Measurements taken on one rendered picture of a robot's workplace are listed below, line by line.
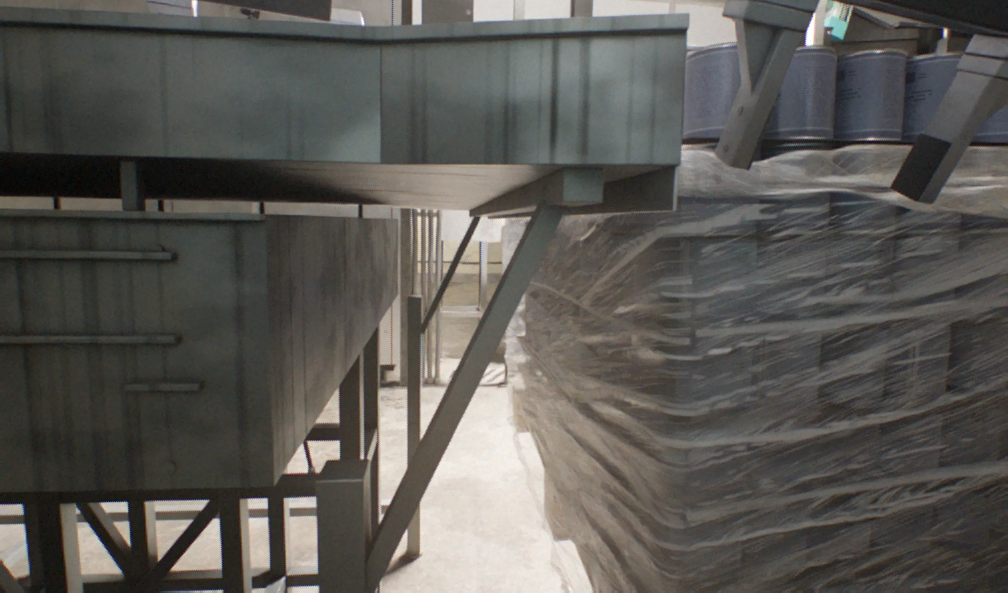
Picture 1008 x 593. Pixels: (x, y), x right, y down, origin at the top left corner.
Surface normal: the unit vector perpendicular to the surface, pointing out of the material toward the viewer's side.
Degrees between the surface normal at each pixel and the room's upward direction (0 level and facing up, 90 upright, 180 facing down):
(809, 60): 91
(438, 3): 90
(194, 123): 90
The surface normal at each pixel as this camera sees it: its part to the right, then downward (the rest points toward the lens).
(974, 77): -0.98, -0.14
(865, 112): -0.42, 0.11
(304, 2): 0.28, 0.78
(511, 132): -0.18, 0.11
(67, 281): 0.11, 0.11
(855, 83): -0.64, 0.09
